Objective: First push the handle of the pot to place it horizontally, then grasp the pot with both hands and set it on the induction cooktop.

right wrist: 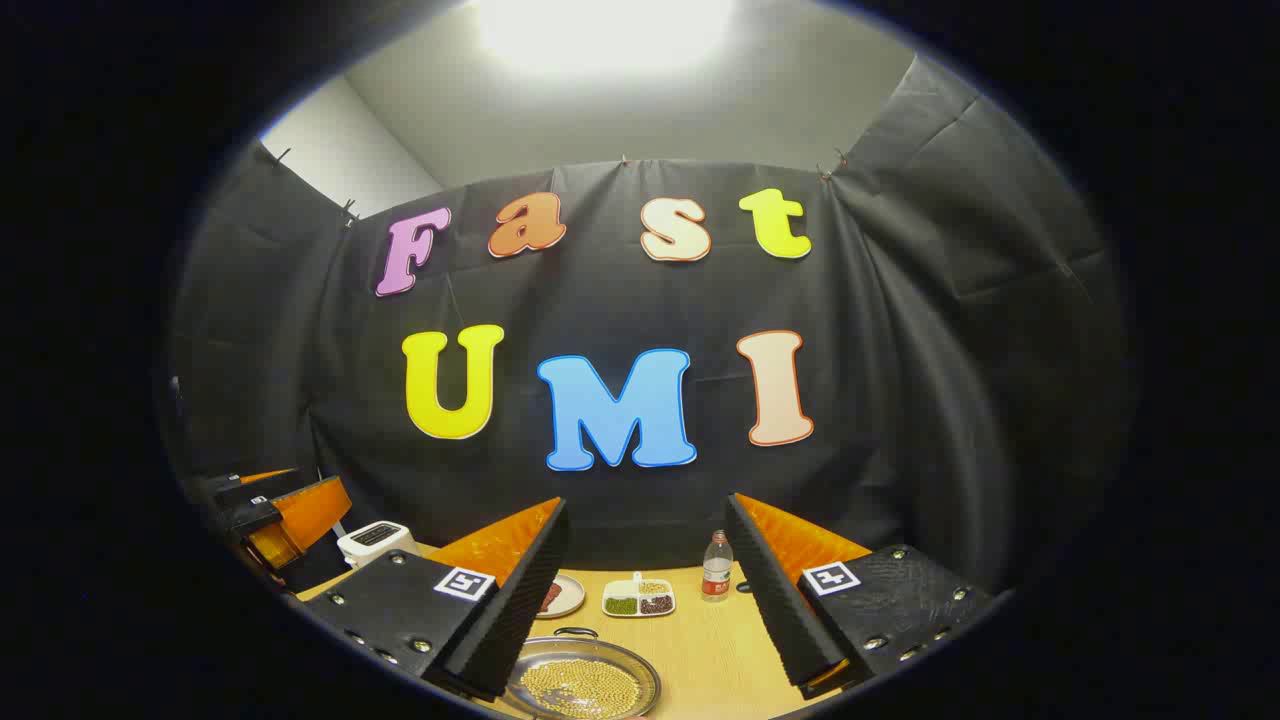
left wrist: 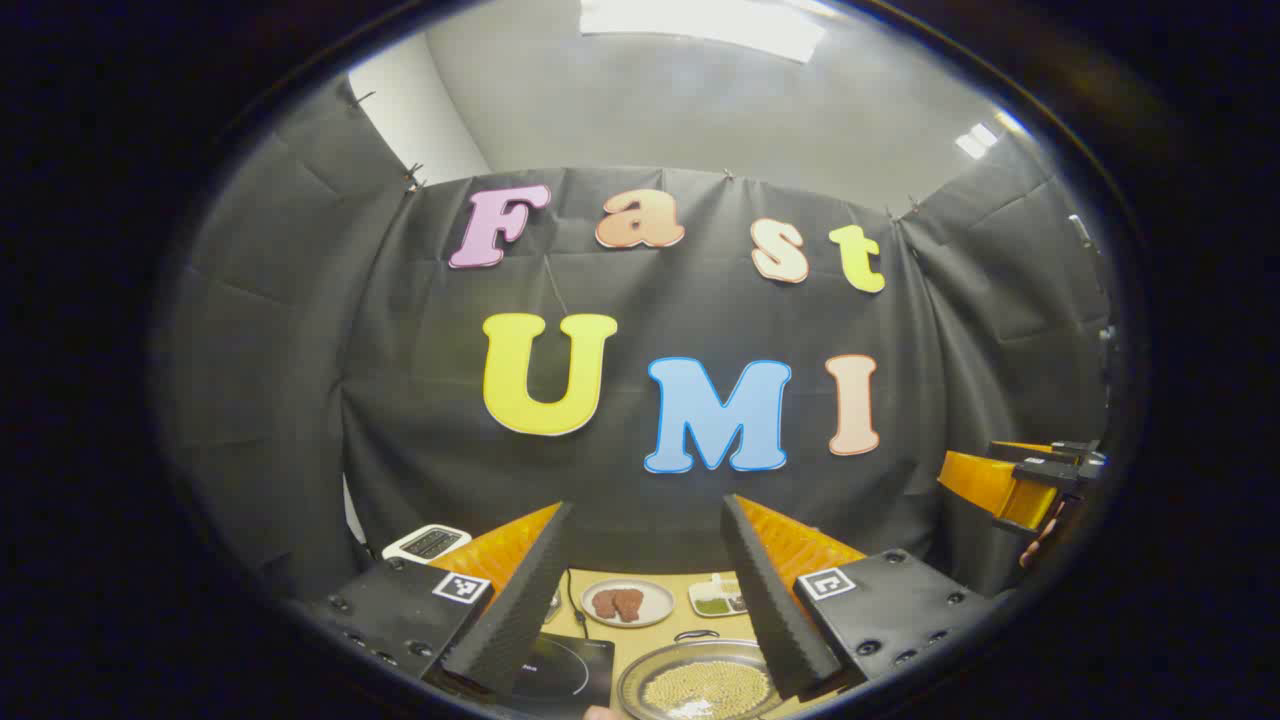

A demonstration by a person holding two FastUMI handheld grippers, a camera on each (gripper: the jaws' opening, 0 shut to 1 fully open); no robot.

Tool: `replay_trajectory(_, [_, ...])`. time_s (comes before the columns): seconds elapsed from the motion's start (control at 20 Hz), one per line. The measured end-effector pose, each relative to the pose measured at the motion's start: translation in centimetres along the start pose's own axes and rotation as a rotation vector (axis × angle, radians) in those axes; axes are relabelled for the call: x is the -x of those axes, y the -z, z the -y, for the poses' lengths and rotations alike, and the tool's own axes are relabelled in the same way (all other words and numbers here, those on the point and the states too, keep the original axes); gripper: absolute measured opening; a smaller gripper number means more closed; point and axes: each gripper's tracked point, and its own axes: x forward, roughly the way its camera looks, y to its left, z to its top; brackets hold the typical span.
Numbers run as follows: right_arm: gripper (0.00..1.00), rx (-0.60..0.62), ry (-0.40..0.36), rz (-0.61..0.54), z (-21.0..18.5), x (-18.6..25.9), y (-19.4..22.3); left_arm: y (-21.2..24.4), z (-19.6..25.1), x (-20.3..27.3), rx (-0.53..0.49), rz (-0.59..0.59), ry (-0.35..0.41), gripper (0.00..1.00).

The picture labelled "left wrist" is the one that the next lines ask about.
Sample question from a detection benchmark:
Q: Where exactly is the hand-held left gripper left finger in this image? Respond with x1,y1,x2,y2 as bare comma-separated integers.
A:
300,500,578,701

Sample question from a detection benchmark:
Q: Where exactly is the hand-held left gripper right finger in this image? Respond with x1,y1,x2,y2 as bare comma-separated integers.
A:
720,493,1001,701

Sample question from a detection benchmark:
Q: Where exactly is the black induction cooktop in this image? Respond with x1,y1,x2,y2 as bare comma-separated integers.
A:
510,630,616,713

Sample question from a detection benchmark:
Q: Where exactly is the steel pot with black handles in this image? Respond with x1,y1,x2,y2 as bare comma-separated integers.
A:
615,630,791,720

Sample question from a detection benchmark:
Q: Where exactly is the white divided dish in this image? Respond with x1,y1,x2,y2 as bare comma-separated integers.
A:
688,573,749,618

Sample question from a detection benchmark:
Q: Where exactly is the pile of soybeans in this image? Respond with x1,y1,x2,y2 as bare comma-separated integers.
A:
645,660,771,719

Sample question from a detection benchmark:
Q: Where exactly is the white oval plate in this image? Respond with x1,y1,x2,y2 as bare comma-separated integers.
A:
580,578,676,629

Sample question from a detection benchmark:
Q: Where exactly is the white toaster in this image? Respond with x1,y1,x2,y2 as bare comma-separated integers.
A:
382,524,473,563

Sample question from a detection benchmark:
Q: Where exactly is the metal stand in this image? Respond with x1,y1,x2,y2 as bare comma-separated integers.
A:
1066,212,1119,401

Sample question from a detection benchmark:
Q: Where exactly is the large ceiling light panel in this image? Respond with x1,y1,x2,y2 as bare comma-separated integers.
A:
580,0,827,64

